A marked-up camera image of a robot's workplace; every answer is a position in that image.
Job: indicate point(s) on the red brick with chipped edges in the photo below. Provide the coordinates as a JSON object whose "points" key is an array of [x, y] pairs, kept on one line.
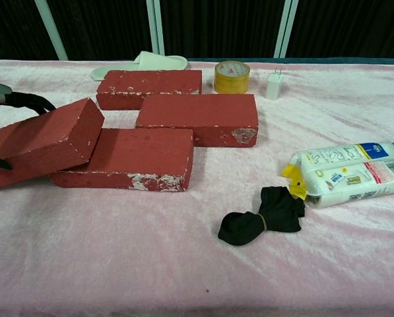
{"points": [[41, 132], [150, 84]]}

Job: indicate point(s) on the white disposable slipper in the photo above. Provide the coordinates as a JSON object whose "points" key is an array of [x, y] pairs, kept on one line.
{"points": [[157, 61]]}

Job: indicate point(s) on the white snack packet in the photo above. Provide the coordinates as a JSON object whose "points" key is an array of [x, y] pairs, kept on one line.
{"points": [[358, 175]]}

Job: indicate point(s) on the small white box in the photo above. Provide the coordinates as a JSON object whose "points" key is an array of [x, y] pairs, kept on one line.
{"points": [[274, 87]]}

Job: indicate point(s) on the white frame pole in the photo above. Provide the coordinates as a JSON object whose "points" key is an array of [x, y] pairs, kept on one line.
{"points": [[51, 29], [285, 26], [156, 26]]}

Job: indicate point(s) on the red brick with worn face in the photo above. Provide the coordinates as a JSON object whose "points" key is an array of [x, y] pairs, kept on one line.
{"points": [[140, 148]]}

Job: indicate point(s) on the red brick with chipped corner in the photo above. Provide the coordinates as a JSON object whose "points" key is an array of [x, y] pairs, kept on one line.
{"points": [[200, 110]]}

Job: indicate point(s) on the dark teal table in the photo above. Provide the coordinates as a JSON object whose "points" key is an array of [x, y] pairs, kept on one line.
{"points": [[299, 60]]}

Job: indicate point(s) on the black rolled sock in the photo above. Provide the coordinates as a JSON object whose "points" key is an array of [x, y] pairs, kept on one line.
{"points": [[276, 211]]}

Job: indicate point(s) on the yellow packing tape roll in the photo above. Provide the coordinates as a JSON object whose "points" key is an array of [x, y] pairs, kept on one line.
{"points": [[231, 84]]}

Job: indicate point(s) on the pink plush cloth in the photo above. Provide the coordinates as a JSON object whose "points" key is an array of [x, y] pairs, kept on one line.
{"points": [[117, 247]]}

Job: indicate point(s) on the black pleated curtain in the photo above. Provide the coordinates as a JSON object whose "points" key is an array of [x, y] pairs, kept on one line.
{"points": [[216, 26]]}

